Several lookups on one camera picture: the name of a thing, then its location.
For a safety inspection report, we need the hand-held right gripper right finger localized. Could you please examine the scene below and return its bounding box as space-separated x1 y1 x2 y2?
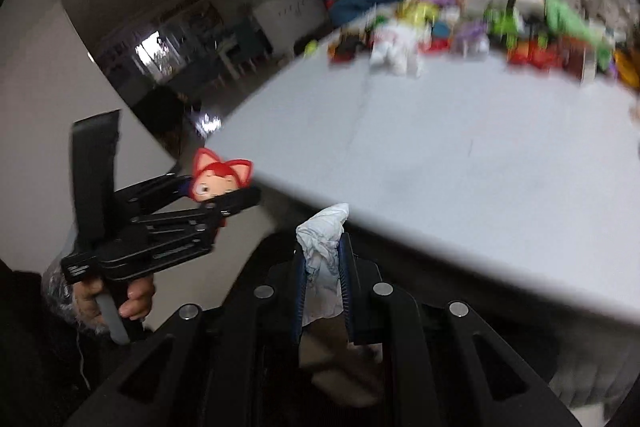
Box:
340 233 582 427

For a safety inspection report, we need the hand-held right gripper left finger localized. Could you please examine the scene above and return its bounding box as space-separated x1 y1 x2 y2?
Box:
65 248 307 427

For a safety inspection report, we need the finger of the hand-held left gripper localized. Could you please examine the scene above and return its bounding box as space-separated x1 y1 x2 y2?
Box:
113 173 196 219
130 186 262 254

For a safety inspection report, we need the red fox toy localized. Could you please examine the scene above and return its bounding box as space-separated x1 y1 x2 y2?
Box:
191 148 254 229

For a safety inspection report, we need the white tissue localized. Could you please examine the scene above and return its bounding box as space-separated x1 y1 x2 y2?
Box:
295 202 351 329

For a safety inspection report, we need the person's left forearm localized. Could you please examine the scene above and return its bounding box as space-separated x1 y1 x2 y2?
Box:
0 252 110 410

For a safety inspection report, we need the person's left hand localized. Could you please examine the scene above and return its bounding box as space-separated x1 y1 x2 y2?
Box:
74 277 157 331

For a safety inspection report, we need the white board panel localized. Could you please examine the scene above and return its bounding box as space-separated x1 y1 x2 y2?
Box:
251 0 329 53

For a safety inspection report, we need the red and black toy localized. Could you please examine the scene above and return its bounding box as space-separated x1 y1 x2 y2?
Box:
328 33 367 64

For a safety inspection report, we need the white plush toy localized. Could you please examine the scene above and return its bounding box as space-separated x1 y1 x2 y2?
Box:
368 20 426 79

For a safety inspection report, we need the blue blanket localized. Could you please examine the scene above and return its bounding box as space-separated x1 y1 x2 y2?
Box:
328 0 414 27

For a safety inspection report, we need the purple plush toy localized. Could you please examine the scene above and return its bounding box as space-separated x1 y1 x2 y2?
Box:
452 20 491 58

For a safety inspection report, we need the yellow foil bag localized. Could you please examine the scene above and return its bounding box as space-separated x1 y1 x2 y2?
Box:
397 1 442 26

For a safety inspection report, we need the green toy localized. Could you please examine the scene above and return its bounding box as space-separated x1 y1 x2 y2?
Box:
543 0 615 68

